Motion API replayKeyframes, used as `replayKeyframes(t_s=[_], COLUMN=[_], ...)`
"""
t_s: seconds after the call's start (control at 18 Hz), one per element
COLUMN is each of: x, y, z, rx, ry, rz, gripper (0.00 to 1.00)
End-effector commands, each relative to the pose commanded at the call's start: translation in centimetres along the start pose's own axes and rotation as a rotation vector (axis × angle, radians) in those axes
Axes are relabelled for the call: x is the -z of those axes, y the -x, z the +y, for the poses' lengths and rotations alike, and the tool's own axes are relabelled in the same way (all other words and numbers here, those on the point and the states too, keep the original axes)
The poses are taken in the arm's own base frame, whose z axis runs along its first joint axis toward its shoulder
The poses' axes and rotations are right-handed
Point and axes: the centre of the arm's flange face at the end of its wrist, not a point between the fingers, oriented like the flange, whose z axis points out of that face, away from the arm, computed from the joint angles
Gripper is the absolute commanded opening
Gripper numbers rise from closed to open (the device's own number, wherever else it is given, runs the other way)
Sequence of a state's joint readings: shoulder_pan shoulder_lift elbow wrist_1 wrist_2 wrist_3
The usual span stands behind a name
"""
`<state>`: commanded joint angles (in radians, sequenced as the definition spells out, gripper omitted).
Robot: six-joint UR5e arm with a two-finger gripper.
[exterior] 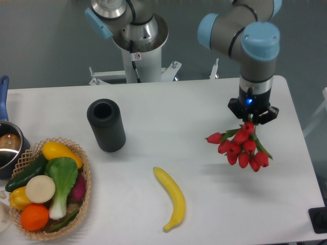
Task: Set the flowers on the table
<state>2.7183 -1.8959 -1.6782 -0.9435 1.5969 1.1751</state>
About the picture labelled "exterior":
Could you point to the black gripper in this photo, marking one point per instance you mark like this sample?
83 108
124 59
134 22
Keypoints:
253 102

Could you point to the red tulip bouquet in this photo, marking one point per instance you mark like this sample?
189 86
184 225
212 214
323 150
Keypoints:
241 146

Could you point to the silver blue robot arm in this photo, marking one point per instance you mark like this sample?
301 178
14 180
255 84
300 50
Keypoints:
245 34

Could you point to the yellow banana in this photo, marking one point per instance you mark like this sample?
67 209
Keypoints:
177 198

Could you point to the black device at edge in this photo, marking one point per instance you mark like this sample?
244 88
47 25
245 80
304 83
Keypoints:
318 219

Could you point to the dark grey ribbed vase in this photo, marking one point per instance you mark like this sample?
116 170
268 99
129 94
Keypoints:
104 117

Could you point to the purple sweet potato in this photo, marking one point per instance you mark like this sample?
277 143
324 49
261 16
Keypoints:
79 189

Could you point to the green bok choy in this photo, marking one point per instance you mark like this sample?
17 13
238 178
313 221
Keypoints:
63 171

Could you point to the yellow squash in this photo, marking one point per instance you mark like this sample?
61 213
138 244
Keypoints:
52 150

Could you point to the green cucumber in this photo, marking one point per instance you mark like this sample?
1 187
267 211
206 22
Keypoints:
36 168

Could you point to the white round radish slice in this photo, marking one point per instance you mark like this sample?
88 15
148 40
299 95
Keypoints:
40 189

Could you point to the woven wicker basket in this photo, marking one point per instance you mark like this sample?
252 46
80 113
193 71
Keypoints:
27 158

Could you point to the green chili pepper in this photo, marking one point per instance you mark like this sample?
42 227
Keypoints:
64 222

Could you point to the orange fruit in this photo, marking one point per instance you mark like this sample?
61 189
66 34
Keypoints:
34 217

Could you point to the yellow bell pepper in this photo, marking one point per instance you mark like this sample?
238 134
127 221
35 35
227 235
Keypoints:
18 198

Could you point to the white garlic piece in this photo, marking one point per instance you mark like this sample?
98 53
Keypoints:
2 195

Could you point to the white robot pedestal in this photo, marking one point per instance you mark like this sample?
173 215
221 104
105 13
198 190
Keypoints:
140 46

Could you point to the blue handled saucepan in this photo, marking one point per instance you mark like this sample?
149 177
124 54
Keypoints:
13 141

